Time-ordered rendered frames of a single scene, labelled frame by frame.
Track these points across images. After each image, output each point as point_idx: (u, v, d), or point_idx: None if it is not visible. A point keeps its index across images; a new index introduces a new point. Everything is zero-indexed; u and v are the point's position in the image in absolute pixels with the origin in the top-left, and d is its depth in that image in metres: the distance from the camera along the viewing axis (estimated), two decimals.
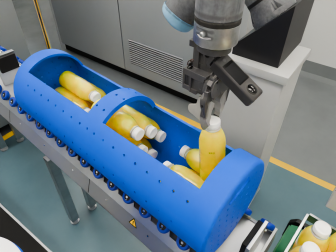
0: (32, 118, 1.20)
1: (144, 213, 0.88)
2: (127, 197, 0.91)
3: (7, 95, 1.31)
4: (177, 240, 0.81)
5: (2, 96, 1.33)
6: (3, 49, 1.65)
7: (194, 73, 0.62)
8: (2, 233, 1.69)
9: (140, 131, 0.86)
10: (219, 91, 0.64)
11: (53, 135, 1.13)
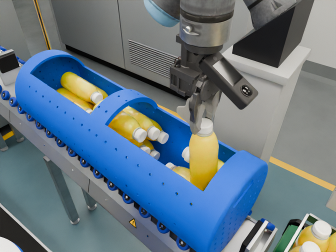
0: (32, 118, 1.20)
1: (143, 213, 0.88)
2: (127, 197, 0.91)
3: (7, 95, 1.31)
4: (178, 238, 0.81)
5: (2, 96, 1.33)
6: (3, 49, 1.65)
7: (181, 72, 0.55)
8: (2, 233, 1.69)
9: (142, 133, 0.85)
10: (210, 92, 0.57)
11: (52, 137, 1.14)
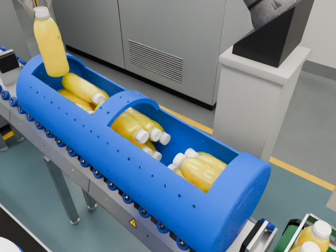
0: (32, 118, 1.20)
1: (142, 212, 0.88)
2: (127, 197, 0.91)
3: (7, 95, 1.31)
4: None
5: (2, 96, 1.33)
6: (3, 49, 1.65)
7: None
8: (2, 233, 1.69)
9: (144, 134, 0.85)
10: None
11: (51, 138, 1.14)
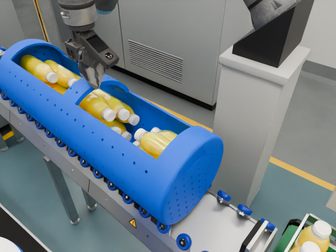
0: (26, 117, 1.23)
1: (143, 213, 0.88)
2: (127, 197, 0.91)
3: (7, 95, 1.31)
4: (187, 243, 0.80)
5: (2, 96, 1.33)
6: (3, 49, 1.65)
7: (70, 45, 0.82)
8: (2, 233, 1.69)
9: (111, 112, 0.92)
10: (92, 59, 0.83)
11: (52, 137, 1.14)
